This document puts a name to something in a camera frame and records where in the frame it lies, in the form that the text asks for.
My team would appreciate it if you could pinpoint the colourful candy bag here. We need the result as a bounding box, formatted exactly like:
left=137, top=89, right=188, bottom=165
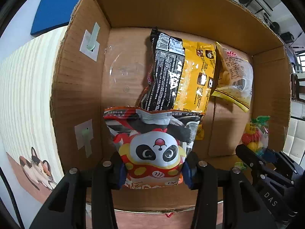
left=234, top=115, right=270, bottom=171

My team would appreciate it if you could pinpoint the yellow clear snack bag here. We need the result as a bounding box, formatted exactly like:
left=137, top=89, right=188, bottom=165
left=212, top=42, right=254, bottom=112

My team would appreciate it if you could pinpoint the orange panda snack bag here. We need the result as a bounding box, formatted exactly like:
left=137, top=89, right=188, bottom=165
left=103, top=107, right=203, bottom=189

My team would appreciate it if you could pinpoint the yellow black noodle packet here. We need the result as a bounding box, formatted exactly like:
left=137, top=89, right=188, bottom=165
left=139, top=28, right=216, bottom=114

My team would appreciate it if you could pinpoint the white quilted chair right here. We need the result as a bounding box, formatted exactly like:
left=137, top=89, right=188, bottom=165
left=283, top=118, right=305, bottom=164

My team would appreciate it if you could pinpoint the striped cat table mat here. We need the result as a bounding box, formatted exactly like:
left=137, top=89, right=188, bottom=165
left=1, top=27, right=151, bottom=202

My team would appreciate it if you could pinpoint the dark wooden chair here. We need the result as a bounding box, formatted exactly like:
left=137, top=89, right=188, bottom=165
left=291, top=73, right=305, bottom=103

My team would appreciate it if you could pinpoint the black floor speaker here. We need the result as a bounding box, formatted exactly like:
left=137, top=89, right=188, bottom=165
left=280, top=31, right=295, bottom=44

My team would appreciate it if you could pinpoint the small barbell on floor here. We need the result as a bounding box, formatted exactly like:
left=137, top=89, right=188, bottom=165
left=263, top=13, right=281, bottom=35

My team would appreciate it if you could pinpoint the grey padded chair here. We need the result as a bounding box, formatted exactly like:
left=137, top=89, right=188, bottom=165
left=249, top=0, right=281, bottom=16

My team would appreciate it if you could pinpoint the blue seat cushion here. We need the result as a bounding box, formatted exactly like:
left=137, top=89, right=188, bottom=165
left=30, top=0, right=79, bottom=36

